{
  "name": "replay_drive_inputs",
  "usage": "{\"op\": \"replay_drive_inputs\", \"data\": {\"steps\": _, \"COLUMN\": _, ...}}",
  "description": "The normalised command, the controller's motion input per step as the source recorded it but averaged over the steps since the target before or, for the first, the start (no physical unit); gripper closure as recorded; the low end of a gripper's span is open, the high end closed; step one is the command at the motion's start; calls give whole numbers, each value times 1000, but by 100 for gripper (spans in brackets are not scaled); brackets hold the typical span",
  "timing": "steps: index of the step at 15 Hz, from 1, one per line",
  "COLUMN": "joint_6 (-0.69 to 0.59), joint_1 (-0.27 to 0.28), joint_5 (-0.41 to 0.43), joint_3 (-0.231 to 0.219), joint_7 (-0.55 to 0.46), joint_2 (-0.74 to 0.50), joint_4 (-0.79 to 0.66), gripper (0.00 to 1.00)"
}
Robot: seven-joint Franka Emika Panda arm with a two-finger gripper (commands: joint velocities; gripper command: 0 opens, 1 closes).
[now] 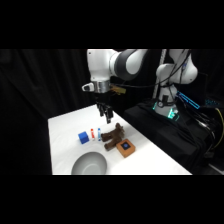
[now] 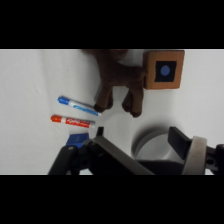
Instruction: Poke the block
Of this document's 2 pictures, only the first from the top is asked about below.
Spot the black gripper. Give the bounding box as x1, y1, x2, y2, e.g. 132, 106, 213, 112
94, 91, 114, 125

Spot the blue cube block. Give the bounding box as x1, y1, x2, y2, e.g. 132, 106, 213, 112
77, 131, 90, 145

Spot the wooden block with blue top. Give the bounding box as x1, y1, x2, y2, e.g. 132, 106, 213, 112
115, 139, 137, 159

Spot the brown plush toy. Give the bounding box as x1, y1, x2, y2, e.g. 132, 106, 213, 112
100, 122, 126, 151

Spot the grey bowl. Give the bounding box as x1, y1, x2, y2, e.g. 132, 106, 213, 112
70, 151, 108, 176

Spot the black curtain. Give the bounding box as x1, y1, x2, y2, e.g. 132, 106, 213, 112
0, 49, 98, 176

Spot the black robot stand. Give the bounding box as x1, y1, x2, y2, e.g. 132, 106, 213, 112
122, 99, 224, 176

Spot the wrist camera with silver mount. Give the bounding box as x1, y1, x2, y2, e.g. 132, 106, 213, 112
81, 79, 127, 96

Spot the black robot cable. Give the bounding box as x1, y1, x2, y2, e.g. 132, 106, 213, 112
114, 49, 193, 101

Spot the yellow cable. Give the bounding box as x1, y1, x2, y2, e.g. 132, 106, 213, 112
209, 107, 224, 154

